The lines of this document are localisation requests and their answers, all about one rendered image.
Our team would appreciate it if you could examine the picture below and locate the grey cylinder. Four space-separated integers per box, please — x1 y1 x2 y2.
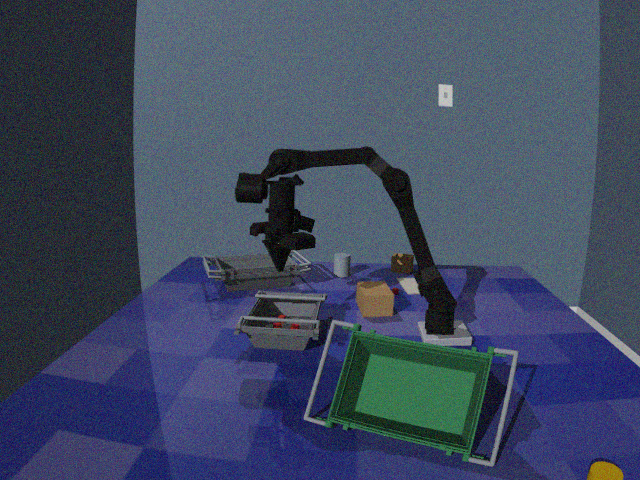
334 253 351 277

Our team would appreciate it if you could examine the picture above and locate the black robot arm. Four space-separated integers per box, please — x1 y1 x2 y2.
235 146 457 335

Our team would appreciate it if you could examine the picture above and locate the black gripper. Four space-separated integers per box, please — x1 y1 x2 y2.
250 204 316 272

